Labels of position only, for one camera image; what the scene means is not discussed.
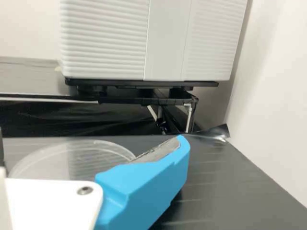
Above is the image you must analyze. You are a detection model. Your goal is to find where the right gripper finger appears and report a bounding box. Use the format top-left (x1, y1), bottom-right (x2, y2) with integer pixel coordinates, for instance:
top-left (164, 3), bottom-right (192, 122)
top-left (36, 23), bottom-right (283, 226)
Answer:
top-left (94, 134), bottom-right (191, 230)

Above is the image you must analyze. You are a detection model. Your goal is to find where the petri dish lid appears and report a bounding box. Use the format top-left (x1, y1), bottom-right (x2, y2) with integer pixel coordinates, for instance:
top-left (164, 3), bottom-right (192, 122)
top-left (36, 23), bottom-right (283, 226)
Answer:
top-left (8, 137), bottom-right (135, 182)

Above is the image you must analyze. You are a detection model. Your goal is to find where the petri dish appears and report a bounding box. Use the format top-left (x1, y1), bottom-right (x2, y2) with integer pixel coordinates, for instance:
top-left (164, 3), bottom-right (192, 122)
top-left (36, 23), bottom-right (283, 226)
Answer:
top-left (14, 140), bottom-right (134, 182)

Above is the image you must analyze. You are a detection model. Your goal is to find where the black platform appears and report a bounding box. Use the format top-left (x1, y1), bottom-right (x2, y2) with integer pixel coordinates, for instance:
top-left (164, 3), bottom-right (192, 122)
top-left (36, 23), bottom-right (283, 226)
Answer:
top-left (0, 92), bottom-right (99, 105)
top-left (97, 94), bottom-right (200, 135)
top-left (0, 130), bottom-right (307, 230)

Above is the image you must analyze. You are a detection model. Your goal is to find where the incubator door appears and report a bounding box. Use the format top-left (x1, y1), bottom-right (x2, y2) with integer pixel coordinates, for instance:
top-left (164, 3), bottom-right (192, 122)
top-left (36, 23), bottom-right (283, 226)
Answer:
top-left (59, 0), bottom-right (250, 81)

